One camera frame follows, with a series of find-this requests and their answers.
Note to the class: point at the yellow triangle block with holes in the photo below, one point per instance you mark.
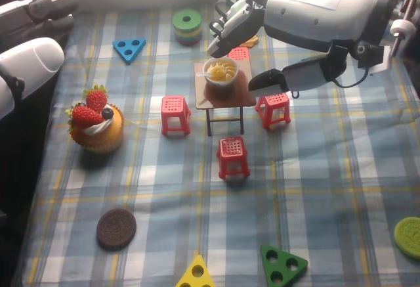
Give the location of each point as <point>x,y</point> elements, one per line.
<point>196,279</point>

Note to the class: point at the blue triangle block with holes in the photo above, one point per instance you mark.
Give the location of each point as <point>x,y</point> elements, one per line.
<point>128,47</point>

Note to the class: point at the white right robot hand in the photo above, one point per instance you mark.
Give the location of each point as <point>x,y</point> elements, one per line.
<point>321,8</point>

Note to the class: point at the chocolate sandwich cookie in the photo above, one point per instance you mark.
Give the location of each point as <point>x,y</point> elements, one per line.
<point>116,229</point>

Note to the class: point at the stack of coloured rings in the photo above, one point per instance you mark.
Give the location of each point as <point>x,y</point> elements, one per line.
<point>178,21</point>

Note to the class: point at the small brown toy table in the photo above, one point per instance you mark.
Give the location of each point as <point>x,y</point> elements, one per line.
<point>229,98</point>

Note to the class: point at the strawberry toy cupcake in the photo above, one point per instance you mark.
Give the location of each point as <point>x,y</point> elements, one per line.
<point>98,129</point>

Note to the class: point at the orange bowl with spoon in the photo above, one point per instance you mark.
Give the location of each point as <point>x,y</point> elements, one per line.
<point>220,70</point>

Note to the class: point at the green triangle block with holes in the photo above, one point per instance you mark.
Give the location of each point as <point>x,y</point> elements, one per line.
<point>280,265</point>

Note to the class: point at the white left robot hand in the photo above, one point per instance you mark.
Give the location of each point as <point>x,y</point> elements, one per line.
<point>33,60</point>

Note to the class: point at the blue plaid tablecloth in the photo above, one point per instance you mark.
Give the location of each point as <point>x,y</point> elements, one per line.
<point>197,208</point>

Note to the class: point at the red toy stool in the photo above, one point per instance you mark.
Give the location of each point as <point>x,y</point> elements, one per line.
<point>175,106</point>
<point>274,103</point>
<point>233,159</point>
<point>239,54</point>

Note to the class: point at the green sandwich cookie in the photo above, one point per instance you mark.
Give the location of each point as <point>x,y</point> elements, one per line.
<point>410,239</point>

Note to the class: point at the small yellow toy tart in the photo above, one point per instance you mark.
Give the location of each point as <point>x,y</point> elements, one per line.
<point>252,41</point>

